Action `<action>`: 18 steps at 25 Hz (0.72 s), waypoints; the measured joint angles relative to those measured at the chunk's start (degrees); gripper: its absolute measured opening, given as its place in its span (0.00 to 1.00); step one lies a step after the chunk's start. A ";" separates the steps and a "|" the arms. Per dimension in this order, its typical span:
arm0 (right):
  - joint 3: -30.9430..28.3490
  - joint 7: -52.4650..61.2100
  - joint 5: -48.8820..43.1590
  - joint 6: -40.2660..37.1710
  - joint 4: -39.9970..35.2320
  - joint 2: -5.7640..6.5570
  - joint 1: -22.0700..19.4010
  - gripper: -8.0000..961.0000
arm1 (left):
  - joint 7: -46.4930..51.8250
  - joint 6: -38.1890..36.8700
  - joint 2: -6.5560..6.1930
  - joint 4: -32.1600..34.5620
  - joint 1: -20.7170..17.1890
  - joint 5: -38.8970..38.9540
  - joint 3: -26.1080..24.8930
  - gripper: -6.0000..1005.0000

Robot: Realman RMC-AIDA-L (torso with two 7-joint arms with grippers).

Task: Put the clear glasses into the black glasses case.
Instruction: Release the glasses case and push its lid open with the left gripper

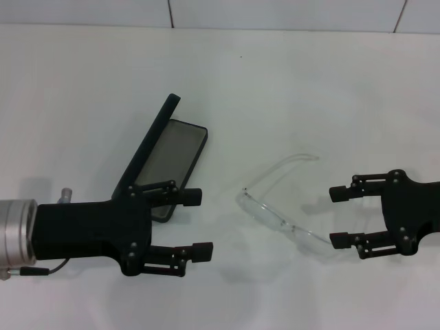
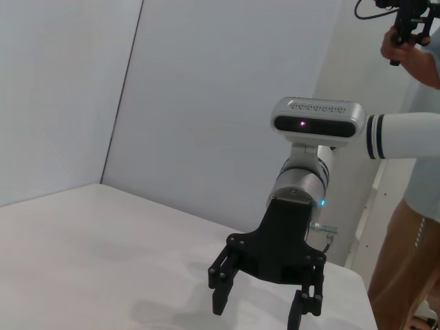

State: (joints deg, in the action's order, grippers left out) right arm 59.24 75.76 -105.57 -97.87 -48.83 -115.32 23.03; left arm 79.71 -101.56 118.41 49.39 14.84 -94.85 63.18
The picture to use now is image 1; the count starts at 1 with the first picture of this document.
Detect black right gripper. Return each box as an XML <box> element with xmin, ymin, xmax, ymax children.
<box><xmin>329</xmin><ymin>168</ymin><xmax>440</xmax><ymax>260</ymax></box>

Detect clear white glasses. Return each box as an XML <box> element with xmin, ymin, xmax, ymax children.
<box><xmin>235</xmin><ymin>153</ymin><xmax>333</xmax><ymax>249</ymax></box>

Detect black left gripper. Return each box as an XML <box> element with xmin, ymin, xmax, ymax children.
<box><xmin>34</xmin><ymin>179</ymin><xmax>215</xmax><ymax>278</ymax></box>

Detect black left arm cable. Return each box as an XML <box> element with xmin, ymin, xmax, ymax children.
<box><xmin>0</xmin><ymin>259</ymin><xmax>72</xmax><ymax>281</ymax></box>

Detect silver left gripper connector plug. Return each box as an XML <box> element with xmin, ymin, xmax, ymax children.
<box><xmin>58</xmin><ymin>187</ymin><xmax>75</xmax><ymax>206</ymax></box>

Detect black glasses case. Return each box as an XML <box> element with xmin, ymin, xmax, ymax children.
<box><xmin>111</xmin><ymin>93</ymin><xmax>209</xmax><ymax>223</ymax></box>

